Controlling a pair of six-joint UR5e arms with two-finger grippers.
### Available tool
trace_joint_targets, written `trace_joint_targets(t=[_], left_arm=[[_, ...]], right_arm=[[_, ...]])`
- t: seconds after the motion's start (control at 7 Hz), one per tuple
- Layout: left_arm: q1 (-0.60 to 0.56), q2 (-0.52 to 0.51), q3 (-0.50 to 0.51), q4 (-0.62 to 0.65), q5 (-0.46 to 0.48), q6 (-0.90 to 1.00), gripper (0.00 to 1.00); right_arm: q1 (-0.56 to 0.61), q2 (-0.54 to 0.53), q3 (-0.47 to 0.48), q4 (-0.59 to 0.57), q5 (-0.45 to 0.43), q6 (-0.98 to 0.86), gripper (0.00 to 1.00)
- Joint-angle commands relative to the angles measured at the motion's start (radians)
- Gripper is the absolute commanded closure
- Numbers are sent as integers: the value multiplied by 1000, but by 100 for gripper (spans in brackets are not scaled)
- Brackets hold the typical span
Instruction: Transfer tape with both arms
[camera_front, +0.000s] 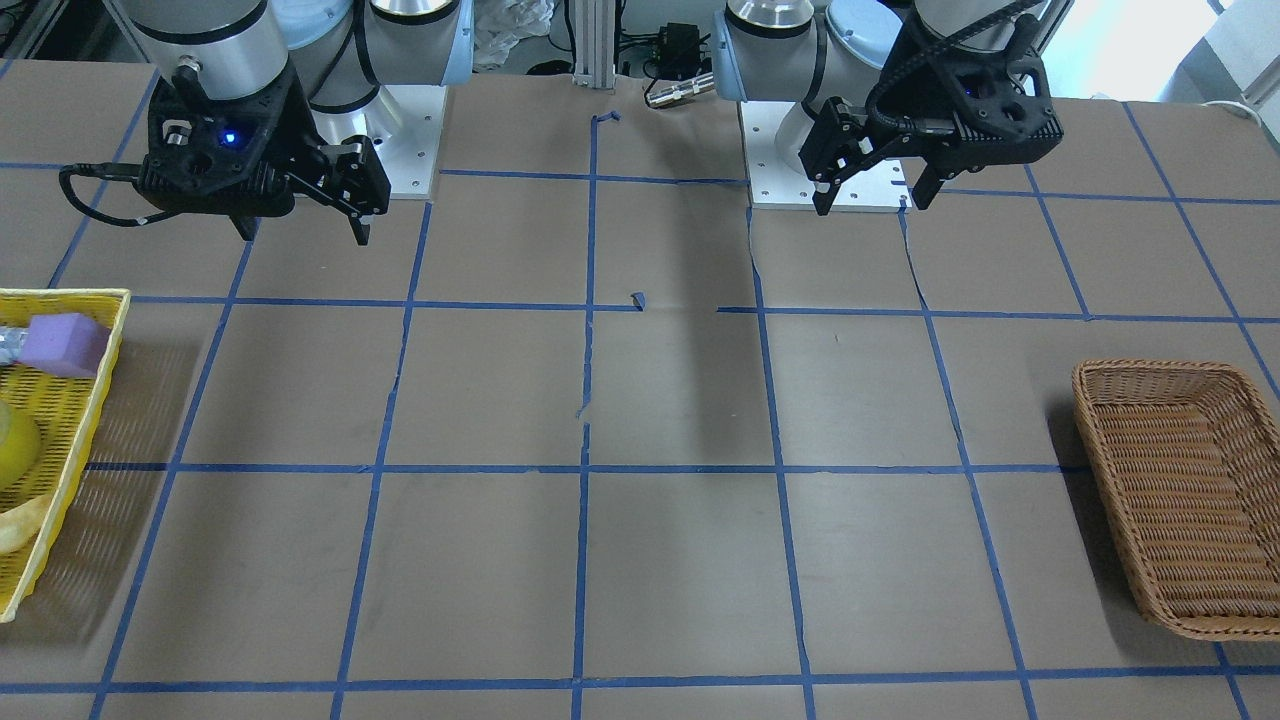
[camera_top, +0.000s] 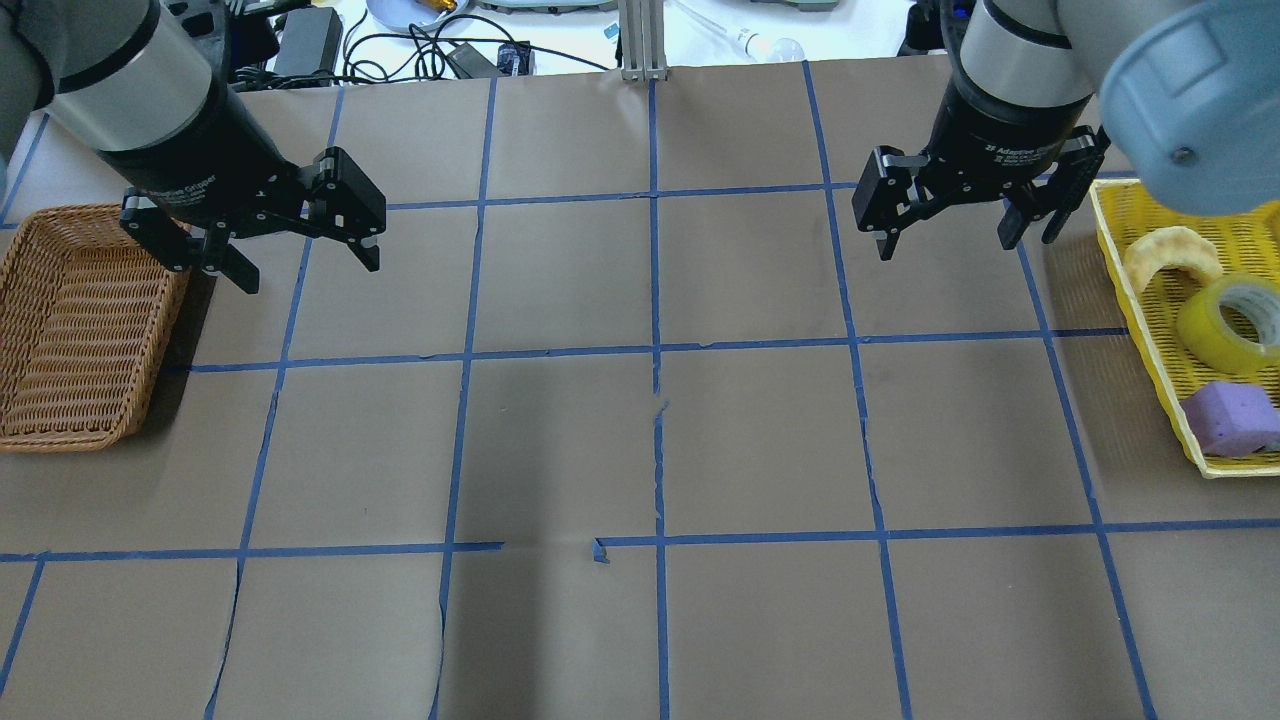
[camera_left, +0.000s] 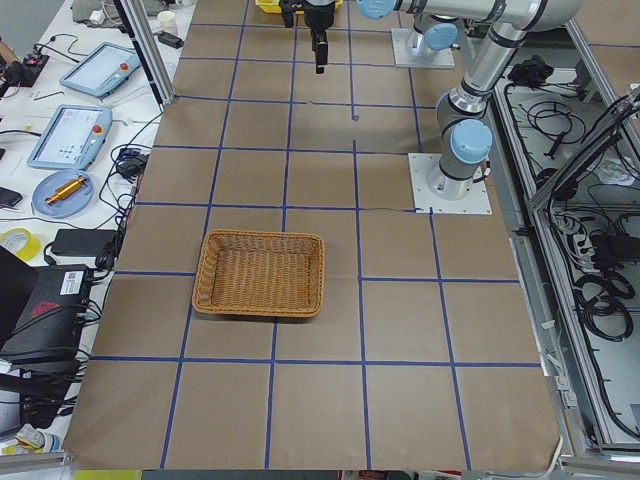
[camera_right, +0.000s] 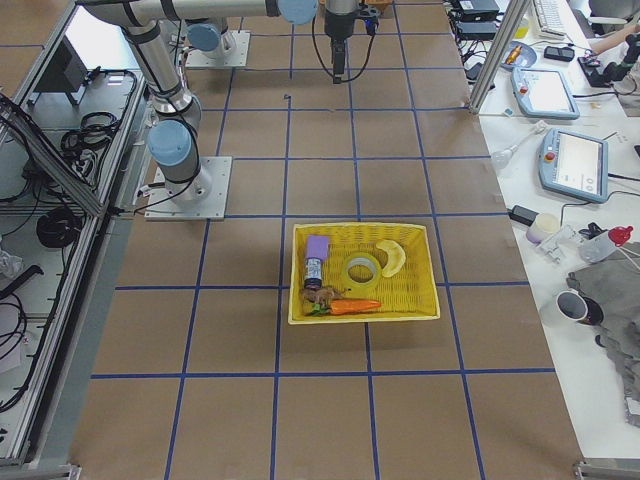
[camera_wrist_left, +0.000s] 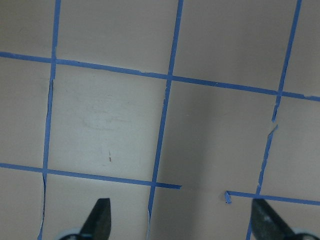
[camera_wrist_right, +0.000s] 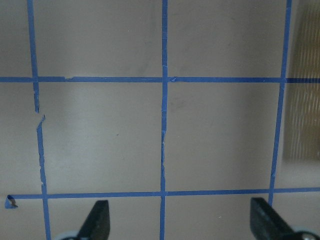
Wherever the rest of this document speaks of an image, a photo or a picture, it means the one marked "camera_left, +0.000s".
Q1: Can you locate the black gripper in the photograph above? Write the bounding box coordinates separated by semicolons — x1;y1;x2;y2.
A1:
278;0;335;75

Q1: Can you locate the yellow tape roll on desk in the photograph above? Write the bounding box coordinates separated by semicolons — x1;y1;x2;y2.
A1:
1;228;41;262

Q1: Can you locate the white paper cup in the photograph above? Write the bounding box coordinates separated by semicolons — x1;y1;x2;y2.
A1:
157;10;178;36

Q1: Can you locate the upper blue teach pendant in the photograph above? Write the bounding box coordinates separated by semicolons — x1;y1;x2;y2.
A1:
59;42;141;98

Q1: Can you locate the blue teach pendant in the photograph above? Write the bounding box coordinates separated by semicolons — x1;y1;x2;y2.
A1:
59;42;141;98
27;104;113;170

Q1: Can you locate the brown wicker basket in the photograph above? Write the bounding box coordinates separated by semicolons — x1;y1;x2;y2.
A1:
192;229;325;318

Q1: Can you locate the lower blue teach pendant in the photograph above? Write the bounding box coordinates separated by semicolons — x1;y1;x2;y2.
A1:
27;104;113;170

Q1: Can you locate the brass cylinder tool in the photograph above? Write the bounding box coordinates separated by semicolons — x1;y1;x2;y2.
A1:
46;176;87;205

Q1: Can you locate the blue plate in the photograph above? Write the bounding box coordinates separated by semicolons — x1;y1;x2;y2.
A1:
32;170;94;219

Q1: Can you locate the black power adapter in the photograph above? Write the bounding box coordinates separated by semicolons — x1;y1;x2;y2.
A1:
50;229;116;257

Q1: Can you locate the black smartphone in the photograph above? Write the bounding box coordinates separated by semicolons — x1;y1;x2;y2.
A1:
0;187;23;208

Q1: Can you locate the black electronics box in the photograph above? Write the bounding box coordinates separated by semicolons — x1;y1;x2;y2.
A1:
1;264;98;365

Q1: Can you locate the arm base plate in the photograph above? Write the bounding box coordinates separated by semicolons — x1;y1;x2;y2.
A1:
391;24;458;69
408;153;492;215

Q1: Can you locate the aluminium frame post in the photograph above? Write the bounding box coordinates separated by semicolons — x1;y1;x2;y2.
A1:
114;0;175;106

